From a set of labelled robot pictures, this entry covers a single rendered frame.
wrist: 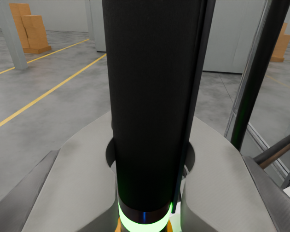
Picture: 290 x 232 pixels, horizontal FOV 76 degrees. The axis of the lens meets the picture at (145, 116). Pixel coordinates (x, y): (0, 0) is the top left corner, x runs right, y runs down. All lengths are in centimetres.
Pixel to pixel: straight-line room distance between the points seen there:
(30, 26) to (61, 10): 620
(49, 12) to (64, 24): 112
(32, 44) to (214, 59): 641
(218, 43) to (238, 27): 56
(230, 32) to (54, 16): 1143
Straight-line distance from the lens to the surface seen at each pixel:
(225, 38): 573
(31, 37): 844
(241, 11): 573
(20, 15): 846
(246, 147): 150
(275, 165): 126
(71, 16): 1400
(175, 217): 20
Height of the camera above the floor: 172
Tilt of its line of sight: 31 degrees down
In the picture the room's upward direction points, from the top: 1 degrees clockwise
